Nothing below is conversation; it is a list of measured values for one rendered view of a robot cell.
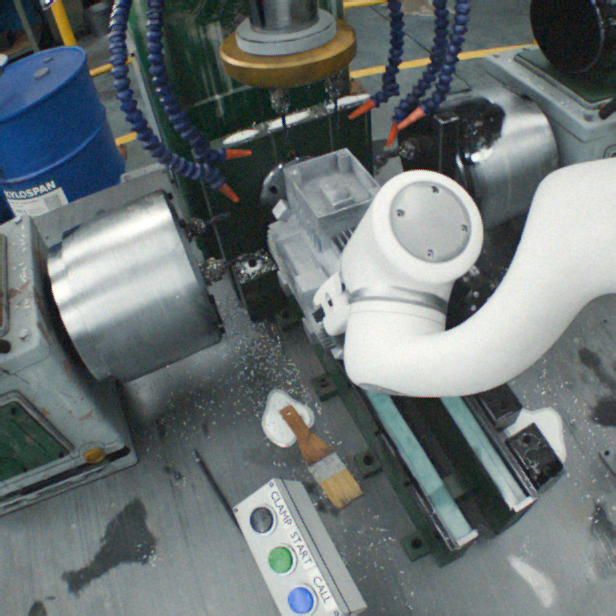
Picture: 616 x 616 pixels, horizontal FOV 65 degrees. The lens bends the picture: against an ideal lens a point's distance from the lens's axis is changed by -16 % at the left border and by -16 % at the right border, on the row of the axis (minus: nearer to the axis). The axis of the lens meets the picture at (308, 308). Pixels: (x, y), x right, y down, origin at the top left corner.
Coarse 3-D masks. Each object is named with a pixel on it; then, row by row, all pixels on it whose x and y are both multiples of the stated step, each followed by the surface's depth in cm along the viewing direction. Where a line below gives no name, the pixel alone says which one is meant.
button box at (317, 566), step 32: (288, 480) 58; (288, 512) 54; (256, 544) 54; (288, 544) 52; (320, 544) 53; (288, 576) 51; (320, 576) 49; (288, 608) 50; (320, 608) 48; (352, 608) 48
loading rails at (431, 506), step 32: (288, 320) 102; (320, 352) 93; (320, 384) 92; (352, 384) 80; (352, 416) 89; (384, 416) 77; (448, 416) 77; (480, 416) 74; (384, 448) 76; (416, 448) 73; (448, 448) 82; (480, 448) 72; (416, 480) 70; (448, 480) 77; (480, 480) 73; (512, 480) 68; (416, 512) 73; (448, 512) 67; (512, 512) 66; (416, 544) 73; (448, 544) 63
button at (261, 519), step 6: (258, 510) 55; (264, 510) 55; (252, 516) 55; (258, 516) 55; (264, 516) 54; (270, 516) 54; (252, 522) 55; (258, 522) 54; (264, 522) 54; (270, 522) 54; (258, 528) 54; (264, 528) 54; (270, 528) 54
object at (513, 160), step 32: (448, 96) 83; (480, 96) 82; (512, 96) 82; (416, 128) 88; (480, 128) 79; (512, 128) 79; (544, 128) 82; (384, 160) 90; (416, 160) 93; (480, 160) 78; (512, 160) 80; (544, 160) 82; (480, 192) 80; (512, 192) 82
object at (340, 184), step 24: (288, 168) 77; (312, 168) 79; (336, 168) 80; (360, 168) 76; (288, 192) 79; (312, 192) 78; (336, 192) 74; (360, 192) 77; (312, 216) 72; (336, 216) 71; (360, 216) 73; (312, 240) 76
